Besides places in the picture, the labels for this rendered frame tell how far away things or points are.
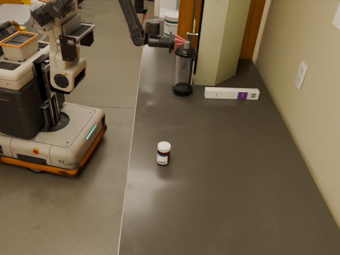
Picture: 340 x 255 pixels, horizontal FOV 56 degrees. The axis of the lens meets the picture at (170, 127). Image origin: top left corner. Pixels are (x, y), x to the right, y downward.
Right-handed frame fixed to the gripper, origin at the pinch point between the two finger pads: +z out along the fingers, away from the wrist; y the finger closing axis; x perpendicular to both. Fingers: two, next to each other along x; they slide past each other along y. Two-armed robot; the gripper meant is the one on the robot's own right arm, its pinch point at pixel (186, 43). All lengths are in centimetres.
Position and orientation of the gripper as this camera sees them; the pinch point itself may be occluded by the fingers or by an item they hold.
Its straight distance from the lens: 171.7
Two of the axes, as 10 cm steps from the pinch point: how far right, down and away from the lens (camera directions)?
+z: 10.0, 0.5, 0.6
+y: -0.1, -7.0, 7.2
